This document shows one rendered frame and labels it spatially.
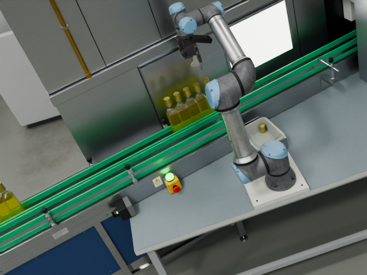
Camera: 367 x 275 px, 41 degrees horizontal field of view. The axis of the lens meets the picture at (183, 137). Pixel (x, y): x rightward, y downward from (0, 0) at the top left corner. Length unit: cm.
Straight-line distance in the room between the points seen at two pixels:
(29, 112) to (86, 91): 250
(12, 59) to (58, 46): 232
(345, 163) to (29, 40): 163
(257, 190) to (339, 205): 101
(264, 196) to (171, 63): 85
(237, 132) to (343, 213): 132
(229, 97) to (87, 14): 80
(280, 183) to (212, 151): 46
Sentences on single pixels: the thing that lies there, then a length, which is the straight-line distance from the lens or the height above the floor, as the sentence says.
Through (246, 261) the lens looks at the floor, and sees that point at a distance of 315.
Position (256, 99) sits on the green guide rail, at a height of 91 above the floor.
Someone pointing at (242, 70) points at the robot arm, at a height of 141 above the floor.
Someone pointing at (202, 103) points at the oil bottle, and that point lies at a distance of 260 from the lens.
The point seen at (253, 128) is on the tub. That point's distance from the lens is 273.
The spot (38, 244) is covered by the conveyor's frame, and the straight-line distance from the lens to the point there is 264.
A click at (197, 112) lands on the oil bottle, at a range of 262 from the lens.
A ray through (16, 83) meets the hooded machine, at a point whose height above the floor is 54.
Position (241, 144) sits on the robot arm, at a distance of 218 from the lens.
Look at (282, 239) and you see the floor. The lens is 320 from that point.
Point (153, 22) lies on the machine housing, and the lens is 251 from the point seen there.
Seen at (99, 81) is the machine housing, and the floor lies 136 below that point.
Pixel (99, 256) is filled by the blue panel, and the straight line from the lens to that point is 284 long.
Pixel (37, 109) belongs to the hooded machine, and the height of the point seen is 21.
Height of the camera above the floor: 255
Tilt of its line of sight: 38 degrees down
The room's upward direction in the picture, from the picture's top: 21 degrees counter-clockwise
